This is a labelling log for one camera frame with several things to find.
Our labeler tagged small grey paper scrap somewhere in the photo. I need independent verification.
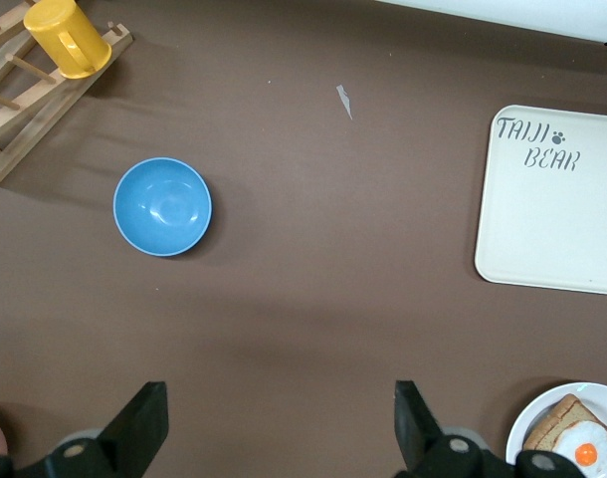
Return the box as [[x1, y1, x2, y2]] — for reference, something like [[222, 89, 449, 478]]
[[335, 84, 354, 120]]

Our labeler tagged crusty bread slice under egg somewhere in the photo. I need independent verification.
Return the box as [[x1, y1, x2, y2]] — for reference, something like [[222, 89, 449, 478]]
[[522, 392, 607, 454]]

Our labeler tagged cream bear print tray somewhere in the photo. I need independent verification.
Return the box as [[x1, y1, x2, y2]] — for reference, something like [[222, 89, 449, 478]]
[[474, 104, 607, 297]]

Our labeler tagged yellow plastic mug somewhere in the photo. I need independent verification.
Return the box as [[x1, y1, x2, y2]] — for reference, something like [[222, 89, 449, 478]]
[[23, 0, 113, 80]]

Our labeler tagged blue bowl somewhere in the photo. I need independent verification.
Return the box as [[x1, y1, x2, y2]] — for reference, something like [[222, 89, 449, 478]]
[[112, 156, 214, 258]]

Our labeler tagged white round plate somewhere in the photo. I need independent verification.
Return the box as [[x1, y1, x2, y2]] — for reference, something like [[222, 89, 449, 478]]
[[506, 381, 607, 478]]

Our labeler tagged wooden peg drying rack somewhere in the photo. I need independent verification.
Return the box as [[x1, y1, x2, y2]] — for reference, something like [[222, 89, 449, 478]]
[[0, 0, 134, 188]]

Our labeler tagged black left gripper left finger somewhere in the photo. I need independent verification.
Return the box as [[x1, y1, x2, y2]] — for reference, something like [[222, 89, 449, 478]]
[[32, 380, 169, 478]]

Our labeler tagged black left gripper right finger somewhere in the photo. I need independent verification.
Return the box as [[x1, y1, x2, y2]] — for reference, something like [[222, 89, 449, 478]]
[[393, 380, 516, 478]]

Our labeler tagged toy fried egg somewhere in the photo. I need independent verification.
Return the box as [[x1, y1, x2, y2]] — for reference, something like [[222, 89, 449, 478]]
[[554, 420, 607, 474]]

